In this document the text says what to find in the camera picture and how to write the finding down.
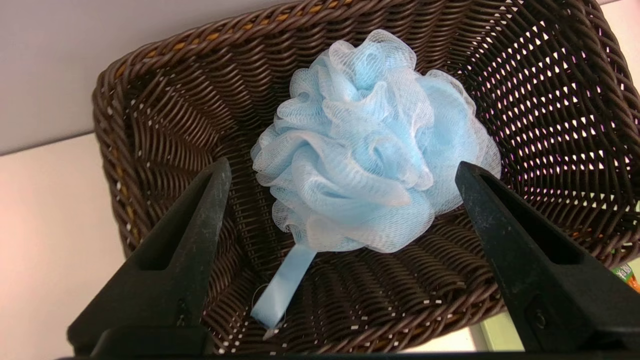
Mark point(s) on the dark brown wicker basket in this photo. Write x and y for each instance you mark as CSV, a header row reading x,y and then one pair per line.
x,y
165,125

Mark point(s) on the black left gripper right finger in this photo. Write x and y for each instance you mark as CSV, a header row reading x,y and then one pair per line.
x,y
540,280

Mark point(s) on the light green plastic tray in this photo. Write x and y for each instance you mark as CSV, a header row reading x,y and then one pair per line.
x,y
500,335

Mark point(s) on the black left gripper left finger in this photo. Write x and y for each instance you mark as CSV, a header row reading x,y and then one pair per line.
x,y
170,270

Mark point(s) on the light blue bath loofah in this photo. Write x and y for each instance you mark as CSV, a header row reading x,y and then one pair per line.
x,y
365,150

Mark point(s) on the orange snack bag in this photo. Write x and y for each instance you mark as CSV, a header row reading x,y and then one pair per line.
x,y
627,277

